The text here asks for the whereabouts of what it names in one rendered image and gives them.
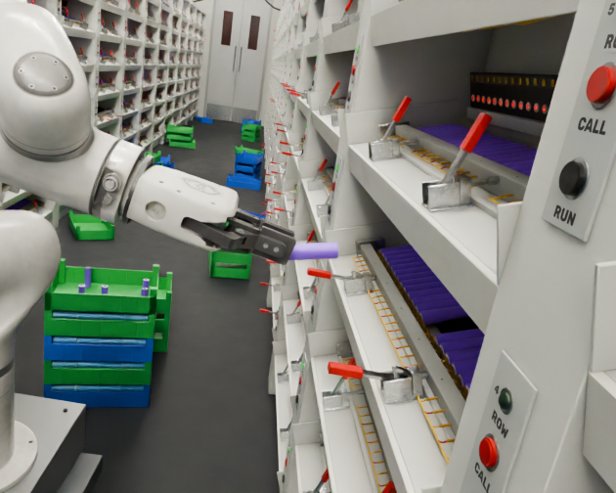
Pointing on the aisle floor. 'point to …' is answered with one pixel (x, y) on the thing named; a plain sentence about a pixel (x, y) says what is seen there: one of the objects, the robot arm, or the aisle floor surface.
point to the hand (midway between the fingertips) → (273, 242)
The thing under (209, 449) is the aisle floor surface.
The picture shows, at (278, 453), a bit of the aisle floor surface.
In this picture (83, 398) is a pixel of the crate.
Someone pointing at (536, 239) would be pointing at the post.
